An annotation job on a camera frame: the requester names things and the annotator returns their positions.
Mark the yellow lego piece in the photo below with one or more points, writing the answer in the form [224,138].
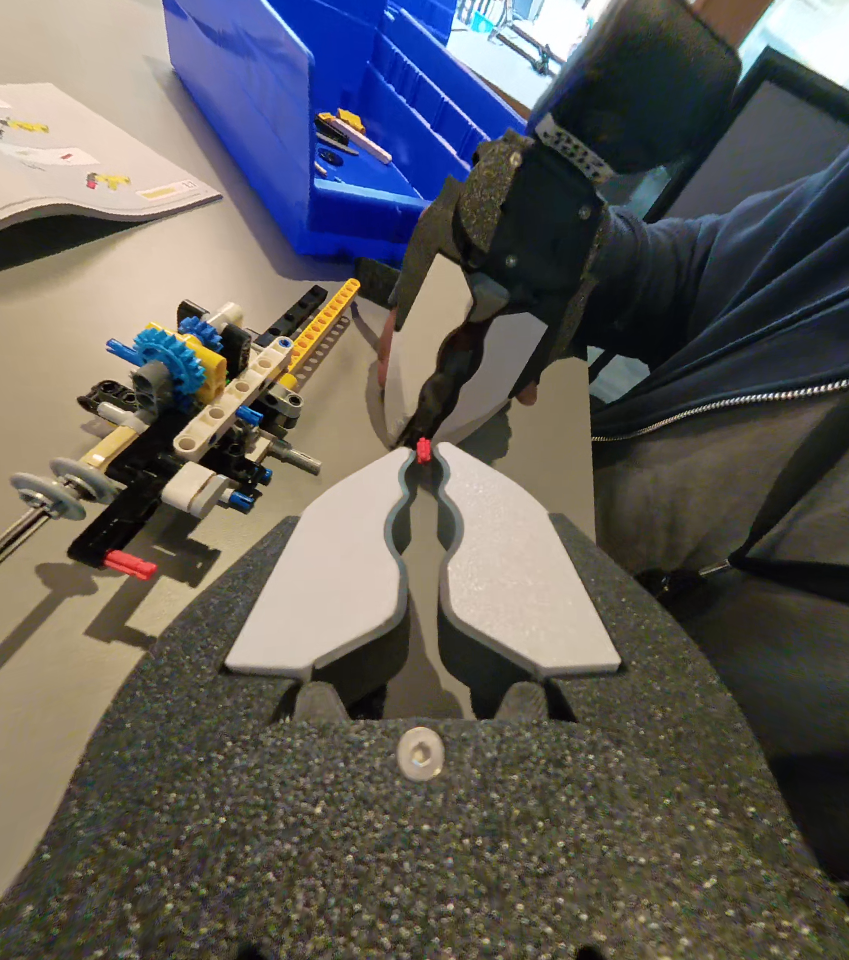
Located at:
[349,118]

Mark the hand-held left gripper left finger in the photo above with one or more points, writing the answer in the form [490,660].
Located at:
[319,585]

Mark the person in dark jacket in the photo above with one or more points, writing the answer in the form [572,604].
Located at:
[694,495]

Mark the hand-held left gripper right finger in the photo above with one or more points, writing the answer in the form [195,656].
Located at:
[522,585]

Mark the black lego beam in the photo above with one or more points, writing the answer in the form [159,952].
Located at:
[334,137]

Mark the pale lego beam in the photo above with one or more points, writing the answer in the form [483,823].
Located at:
[368,144]

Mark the red lego pin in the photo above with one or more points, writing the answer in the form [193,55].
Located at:
[423,451]

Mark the person's right forearm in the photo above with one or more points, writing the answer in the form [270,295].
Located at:
[732,255]

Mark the black framed panel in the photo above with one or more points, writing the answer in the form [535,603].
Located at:
[769,127]

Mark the grey lego instruction booklet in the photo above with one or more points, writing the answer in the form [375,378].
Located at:
[57,199]

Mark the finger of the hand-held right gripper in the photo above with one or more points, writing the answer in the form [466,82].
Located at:
[503,360]
[424,330]

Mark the multicolour lego model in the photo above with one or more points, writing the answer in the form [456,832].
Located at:
[207,424]

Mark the blue plastic bin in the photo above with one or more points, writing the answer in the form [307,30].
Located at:
[244,90]

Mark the person's right hand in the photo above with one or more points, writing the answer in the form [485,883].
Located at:
[386,352]

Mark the person in dark hoodie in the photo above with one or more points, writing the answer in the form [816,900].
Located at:
[807,360]

